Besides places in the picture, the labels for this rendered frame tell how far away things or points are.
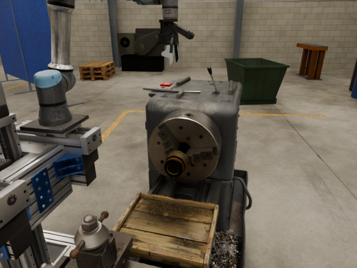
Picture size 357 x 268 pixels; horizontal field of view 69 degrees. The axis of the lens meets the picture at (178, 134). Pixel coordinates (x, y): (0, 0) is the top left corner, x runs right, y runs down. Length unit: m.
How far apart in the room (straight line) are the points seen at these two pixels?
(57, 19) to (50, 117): 0.44
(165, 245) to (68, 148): 0.66
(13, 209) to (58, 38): 0.79
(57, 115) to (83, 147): 0.19
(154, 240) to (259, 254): 1.34
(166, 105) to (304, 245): 1.65
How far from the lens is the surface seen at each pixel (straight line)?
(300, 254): 2.33
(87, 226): 0.65
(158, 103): 1.27
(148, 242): 0.99
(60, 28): 1.40
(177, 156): 1.01
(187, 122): 1.07
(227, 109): 1.20
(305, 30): 11.61
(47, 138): 1.38
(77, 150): 1.31
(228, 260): 1.34
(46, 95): 1.31
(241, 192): 1.86
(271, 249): 2.29
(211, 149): 1.07
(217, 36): 10.96
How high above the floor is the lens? 1.59
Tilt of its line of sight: 23 degrees down
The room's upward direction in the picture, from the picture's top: straight up
